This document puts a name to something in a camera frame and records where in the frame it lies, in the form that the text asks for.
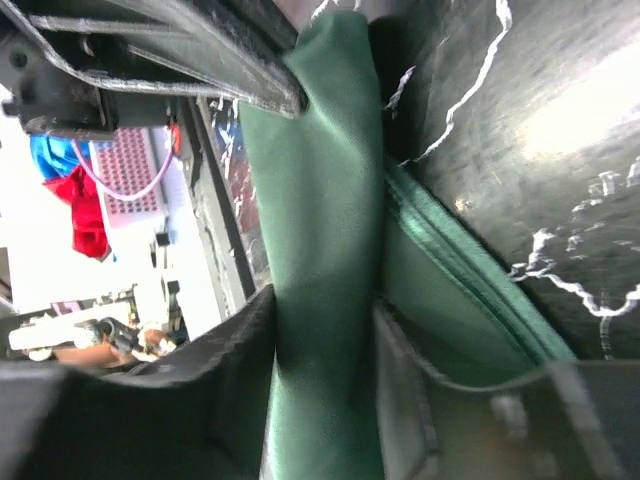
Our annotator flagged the pink perforated board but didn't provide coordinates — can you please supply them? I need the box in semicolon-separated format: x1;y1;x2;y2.
90;128;167;234

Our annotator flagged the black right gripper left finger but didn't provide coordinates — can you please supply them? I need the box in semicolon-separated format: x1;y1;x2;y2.
1;287;275;479

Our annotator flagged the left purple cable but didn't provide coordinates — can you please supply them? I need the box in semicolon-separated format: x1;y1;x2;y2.
71;137;177;203

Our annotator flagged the red and blue cloth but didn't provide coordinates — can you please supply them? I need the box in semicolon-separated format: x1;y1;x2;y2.
29;135;111;261

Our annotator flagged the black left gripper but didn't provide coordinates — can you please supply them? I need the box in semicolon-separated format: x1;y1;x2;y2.
1;1;307;138

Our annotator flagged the green cloth napkin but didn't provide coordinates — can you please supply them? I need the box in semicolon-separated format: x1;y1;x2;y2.
240;11;573;479

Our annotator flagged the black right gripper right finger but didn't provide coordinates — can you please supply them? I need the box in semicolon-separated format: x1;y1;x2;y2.
372;301;639;479

